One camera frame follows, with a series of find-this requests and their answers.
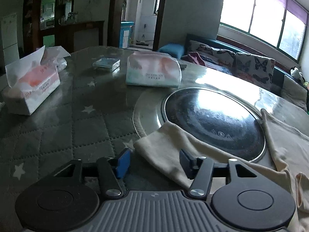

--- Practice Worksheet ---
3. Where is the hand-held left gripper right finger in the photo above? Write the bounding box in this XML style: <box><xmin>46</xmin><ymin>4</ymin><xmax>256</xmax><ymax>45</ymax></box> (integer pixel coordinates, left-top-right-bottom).
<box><xmin>179</xmin><ymin>148</ymin><xmax>265</xmax><ymax>198</ymax></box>

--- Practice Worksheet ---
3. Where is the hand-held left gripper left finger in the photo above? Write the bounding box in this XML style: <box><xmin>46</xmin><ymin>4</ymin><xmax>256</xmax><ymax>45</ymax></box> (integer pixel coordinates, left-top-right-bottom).
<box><xmin>52</xmin><ymin>148</ymin><xmax>131</xmax><ymax>197</ymax></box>

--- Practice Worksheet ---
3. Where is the cream sweatshirt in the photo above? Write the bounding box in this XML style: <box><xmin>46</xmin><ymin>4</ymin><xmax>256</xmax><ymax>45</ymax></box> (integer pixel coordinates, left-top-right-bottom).
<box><xmin>133</xmin><ymin>109</ymin><xmax>309</xmax><ymax>232</ymax></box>

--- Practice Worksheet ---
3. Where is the round black induction cooktop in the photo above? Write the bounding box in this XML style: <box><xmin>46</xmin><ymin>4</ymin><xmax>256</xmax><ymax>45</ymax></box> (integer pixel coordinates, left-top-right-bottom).
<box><xmin>161</xmin><ymin>88</ymin><xmax>267</xmax><ymax>163</ymax></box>

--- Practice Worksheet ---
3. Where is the soft tissue pack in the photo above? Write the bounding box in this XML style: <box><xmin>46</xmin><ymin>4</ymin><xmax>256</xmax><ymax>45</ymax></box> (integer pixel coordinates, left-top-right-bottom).
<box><xmin>126</xmin><ymin>51</ymin><xmax>182</xmax><ymax>89</ymax></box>

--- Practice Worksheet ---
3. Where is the square glass ashtray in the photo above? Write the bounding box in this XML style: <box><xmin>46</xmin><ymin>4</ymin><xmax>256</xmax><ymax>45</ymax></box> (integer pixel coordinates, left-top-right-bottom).
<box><xmin>93</xmin><ymin>57</ymin><xmax>120</xmax><ymax>72</ymax></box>

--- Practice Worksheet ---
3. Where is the pink cloth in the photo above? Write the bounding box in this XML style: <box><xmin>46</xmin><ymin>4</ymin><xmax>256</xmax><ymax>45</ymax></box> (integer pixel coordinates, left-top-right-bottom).
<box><xmin>181</xmin><ymin>51</ymin><xmax>206</xmax><ymax>67</ymax></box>

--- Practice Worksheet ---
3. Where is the long butterfly print pillow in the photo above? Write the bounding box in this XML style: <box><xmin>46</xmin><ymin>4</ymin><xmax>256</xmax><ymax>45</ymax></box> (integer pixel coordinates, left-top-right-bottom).
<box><xmin>188</xmin><ymin>40</ymin><xmax>236</xmax><ymax>68</ymax></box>

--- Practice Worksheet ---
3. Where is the blue corner sofa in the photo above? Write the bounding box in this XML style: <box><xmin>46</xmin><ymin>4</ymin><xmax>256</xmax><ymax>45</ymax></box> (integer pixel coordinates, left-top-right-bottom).
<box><xmin>157</xmin><ymin>34</ymin><xmax>309</xmax><ymax>113</ymax></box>

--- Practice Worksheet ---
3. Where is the square butterfly print pillow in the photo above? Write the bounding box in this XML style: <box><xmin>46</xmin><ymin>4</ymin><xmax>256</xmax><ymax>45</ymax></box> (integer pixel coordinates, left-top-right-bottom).
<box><xmin>235</xmin><ymin>53</ymin><xmax>276</xmax><ymax>91</ymax></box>

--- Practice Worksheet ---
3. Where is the opened pink tissue pack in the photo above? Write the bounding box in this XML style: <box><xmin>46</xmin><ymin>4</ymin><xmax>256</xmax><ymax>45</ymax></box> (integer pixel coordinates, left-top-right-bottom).
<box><xmin>1</xmin><ymin>45</ymin><xmax>61</xmax><ymax>116</ymax></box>

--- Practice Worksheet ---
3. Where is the clear plastic bag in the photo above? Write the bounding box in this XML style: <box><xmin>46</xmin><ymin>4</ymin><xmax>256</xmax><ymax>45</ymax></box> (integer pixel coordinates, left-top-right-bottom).
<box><xmin>45</xmin><ymin>46</ymin><xmax>71</xmax><ymax>72</ymax></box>

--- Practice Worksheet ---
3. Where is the floor mop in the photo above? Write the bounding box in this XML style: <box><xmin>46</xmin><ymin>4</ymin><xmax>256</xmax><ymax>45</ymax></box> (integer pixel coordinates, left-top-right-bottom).
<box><xmin>136</xmin><ymin>23</ymin><xmax>154</xmax><ymax>46</ymax></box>

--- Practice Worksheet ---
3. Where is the grey pillow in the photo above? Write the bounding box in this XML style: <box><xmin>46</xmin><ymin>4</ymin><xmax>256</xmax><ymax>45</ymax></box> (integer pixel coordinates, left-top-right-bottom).
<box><xmin>280</xmin><ymin>75</ymin><xmax>308</xmax><ymax>113</ymax></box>

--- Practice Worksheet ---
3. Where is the light blue cabinet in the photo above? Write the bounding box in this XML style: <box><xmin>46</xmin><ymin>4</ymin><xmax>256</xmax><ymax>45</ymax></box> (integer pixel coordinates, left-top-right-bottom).
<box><xmin>120</xmin><ymin>21</ymin><xmax>135</xmax><ymax>49</ymax></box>

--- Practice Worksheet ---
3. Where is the panda plush toy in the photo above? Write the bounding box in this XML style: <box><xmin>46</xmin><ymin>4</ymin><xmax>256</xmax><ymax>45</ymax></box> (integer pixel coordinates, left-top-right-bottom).
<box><xmin>290</xmin><ymin>66</ymin><xmax>305</xmax><ymax>83</ymax></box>

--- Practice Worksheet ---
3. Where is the dark wooden display cabinet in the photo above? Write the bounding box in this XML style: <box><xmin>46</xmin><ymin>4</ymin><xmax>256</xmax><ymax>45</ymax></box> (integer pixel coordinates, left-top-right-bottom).
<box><xmin>23</xmin><ymin>0</ymin><xmax>105</xmax><ymax>54</ymax></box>

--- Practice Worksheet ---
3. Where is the window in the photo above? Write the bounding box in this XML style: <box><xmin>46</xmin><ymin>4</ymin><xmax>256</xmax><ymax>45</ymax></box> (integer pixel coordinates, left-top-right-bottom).
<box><xmin>218</xmin><ymin>0</ymin><xmax>309</xmax><ymax>62</ymax></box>

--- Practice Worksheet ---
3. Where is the dark wooden door frame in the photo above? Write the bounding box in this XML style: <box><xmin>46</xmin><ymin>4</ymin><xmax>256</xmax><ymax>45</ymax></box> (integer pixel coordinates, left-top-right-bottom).
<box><xmin>107</xmin><ymin>0</ymin><xmax>169</xmax><ymax>52</ymax></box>

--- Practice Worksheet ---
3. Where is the white wall calendar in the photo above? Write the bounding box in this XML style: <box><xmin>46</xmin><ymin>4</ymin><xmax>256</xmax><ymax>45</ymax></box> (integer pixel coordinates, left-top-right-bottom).
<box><xmin>1</xmin><ymin>13</ymin><xmax>18</xmax><ymax>64</ymax></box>

